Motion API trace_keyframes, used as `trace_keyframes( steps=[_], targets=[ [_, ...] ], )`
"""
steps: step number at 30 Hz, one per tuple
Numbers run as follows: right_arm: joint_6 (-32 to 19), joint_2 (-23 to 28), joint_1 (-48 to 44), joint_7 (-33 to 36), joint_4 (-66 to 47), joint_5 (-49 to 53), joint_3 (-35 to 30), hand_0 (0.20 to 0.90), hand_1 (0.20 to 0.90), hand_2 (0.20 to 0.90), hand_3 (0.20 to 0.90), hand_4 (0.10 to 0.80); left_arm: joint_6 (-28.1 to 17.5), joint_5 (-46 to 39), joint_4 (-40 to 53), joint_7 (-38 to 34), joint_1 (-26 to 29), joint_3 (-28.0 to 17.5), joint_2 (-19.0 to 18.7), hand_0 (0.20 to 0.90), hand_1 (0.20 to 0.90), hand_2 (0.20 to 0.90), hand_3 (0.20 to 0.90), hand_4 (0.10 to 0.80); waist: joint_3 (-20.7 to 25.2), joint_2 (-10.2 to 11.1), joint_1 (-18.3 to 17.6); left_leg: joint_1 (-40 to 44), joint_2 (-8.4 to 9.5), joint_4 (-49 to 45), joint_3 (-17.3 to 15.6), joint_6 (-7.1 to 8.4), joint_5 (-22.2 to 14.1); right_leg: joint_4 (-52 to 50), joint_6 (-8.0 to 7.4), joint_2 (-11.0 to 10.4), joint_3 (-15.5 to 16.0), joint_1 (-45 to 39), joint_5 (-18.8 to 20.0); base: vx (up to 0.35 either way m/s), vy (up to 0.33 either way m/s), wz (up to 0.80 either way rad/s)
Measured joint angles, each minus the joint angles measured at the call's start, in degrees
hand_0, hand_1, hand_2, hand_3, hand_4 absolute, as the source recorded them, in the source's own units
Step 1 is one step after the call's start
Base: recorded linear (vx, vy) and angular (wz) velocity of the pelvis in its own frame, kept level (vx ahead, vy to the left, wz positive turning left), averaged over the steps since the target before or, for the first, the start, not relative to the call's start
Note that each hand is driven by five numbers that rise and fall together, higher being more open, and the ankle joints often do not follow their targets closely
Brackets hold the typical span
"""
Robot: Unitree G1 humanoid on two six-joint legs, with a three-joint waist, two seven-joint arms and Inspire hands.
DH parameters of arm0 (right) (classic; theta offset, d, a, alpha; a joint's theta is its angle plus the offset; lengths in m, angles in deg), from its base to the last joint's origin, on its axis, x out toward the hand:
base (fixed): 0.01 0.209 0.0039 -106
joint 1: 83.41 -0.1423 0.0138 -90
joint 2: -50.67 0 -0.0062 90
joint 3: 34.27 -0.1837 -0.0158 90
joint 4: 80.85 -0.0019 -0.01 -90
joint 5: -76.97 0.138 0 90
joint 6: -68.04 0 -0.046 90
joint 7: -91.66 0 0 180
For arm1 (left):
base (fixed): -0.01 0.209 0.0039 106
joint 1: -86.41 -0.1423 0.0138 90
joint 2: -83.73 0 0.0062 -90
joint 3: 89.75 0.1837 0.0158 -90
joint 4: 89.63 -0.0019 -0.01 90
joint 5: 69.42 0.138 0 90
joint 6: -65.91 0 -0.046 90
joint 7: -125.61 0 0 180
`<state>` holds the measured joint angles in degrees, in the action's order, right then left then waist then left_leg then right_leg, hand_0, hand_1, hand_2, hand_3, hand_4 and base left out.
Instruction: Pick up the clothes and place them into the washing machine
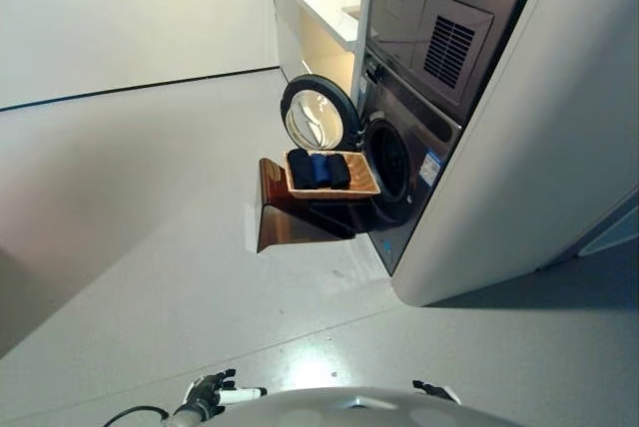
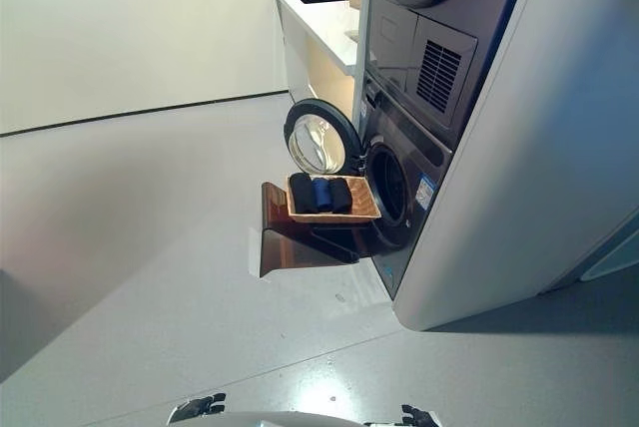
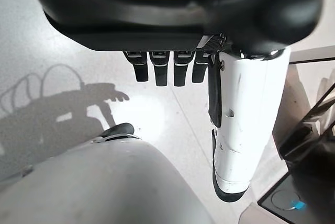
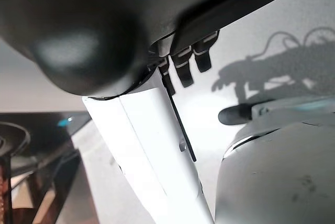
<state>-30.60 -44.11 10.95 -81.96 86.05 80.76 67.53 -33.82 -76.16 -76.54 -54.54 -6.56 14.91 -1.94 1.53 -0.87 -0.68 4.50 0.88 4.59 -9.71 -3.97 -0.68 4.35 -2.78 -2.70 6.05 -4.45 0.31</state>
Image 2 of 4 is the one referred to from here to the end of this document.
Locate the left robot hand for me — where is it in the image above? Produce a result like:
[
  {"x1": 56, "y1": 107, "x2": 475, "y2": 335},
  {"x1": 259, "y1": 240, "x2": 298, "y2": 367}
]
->
[{"x1": 166, "y1": 391, "x2": 228, "y2": 423}]

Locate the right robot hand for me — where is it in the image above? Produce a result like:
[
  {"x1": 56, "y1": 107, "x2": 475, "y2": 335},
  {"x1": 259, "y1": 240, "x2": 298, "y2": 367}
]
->
[{"x1": 362, "y1": 402, "x2": 442, "y2": 427}]

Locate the dark grey washing machine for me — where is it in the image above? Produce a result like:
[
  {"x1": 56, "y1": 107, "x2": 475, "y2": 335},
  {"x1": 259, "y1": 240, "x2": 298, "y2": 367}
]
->
[{"x1": 359, "y1": 69, "x2": 454, "y2": 300}]

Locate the round washing machine door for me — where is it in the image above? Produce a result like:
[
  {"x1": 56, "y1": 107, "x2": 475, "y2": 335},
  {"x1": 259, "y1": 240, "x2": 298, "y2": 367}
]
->
[{"x1": 284, "y1": 98, "x2": 366, "y2": 180}]

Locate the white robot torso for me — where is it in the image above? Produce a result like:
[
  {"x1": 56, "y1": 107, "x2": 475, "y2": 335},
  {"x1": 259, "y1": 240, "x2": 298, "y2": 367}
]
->
[{"x1": 167, "y1": 409, "x2": 370, "y2": 427}]

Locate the brown wooden stool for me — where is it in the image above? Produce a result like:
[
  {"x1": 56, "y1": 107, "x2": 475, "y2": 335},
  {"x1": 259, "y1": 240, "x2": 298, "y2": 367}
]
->
[{"x1": 257, "y1": 181, "x2": 371, "y2": 279}]

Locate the woven wicker basket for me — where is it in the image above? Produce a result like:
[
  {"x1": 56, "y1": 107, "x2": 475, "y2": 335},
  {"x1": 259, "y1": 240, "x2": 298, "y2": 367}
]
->
[{"x1": 286, "y1": 173, "x2": 384, "y2": 224}]

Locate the small black folded garment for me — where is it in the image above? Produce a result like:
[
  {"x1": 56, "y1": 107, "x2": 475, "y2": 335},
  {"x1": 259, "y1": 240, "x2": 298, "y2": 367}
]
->
[{"x1": 326, "y1": 177, "x2": 350, "y2": 213}]

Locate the large black folded garment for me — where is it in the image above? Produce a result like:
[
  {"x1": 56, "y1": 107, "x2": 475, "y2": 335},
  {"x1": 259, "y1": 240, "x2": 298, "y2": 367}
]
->
[{"x1": 288, "y1": 172, "x2": 318, "y2": 214}]

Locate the blue folded garment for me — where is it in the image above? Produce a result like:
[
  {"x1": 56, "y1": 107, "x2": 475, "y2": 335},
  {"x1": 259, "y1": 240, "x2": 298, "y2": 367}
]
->
[{"x1": 311, "y1": 177, "x2": 332, "y2": 214}]

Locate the white laundry cabinet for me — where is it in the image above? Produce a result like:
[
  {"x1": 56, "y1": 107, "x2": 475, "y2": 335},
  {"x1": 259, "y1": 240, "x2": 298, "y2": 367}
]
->
[{"x1": 350, "y1": 0, "x2": 639, "y2": 333}]

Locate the dark grey tumble dryer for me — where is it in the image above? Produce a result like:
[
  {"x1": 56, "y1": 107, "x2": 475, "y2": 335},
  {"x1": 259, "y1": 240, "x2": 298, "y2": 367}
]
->
[{"x1": 365, "y1": 0, "x2": 536, "y2": 140}]

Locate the white counter with sink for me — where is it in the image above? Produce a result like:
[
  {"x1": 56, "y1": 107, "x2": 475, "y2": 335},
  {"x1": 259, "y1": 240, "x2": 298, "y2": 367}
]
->
[{"x1": 274, "y1": 0, "x2": 361, "y2": 120}]

